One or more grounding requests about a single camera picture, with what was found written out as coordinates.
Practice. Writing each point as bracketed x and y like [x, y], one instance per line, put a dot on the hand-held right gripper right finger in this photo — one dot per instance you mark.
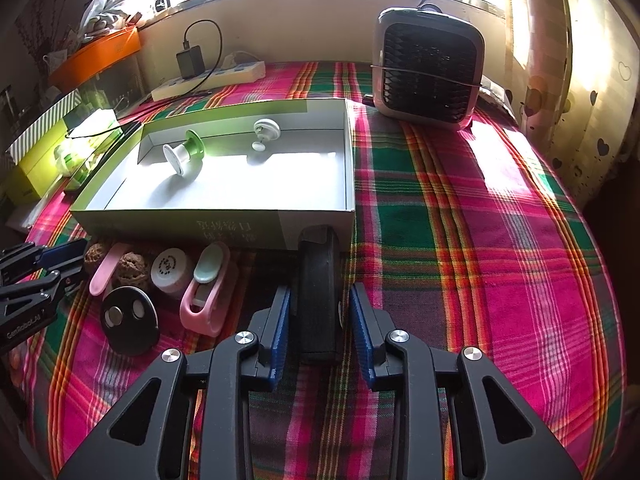
[362, 337]

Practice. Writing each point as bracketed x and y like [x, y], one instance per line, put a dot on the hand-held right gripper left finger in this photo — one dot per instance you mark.
[280, 332]

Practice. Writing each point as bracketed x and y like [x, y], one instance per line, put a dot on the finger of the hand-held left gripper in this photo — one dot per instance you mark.
[67, 280]
[57, 253]

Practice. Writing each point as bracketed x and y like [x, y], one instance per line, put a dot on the brown walnut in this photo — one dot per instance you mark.
[132, 270]
[95, 258]

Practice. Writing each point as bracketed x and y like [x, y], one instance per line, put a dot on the pink silicone strip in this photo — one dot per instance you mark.
[107, 267]

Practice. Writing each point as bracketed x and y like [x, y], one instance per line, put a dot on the black rectangular case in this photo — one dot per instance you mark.
[317, 285]

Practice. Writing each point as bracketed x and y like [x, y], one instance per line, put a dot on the black round disc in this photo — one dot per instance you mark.
[130, 330]

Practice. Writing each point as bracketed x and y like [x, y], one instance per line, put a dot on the pink and mint clip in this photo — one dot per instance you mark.
[192, 312]

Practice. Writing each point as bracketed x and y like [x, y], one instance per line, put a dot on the green-sided cardboard box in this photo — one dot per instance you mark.
[225, 185]

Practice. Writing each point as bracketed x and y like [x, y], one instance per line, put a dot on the white round cap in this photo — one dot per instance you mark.
[170, 269]

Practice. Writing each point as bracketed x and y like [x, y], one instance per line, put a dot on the green tissue pack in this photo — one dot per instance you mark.
[80, 152]

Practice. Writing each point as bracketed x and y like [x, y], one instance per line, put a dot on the green white striped box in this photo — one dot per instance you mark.
[45, 125]

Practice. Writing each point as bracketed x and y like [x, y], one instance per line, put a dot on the plaid cloth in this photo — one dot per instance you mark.
[475, 235]

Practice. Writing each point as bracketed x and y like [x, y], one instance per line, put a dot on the green white roller toy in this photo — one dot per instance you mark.
[177, 152]

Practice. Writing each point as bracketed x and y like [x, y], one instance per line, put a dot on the glass tank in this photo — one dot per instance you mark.
[110, 91]

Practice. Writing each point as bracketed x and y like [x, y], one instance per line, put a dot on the orange box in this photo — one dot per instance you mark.
[95, 60]

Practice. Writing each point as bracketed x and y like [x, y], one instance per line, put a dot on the white suction hook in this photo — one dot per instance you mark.
[265, 130]

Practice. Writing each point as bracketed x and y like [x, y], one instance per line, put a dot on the white power strip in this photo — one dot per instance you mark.
[225, 77]

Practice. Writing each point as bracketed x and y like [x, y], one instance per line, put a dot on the pile of plastic bags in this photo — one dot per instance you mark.
[102, 10]

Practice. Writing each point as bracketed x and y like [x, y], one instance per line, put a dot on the grey mini heater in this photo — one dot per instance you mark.
[425, 70]

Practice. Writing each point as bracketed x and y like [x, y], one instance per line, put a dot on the white grey pouch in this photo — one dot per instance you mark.
[495, 95]

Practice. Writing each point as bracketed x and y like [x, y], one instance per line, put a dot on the heart print curtain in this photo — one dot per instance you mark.
[575, 85]

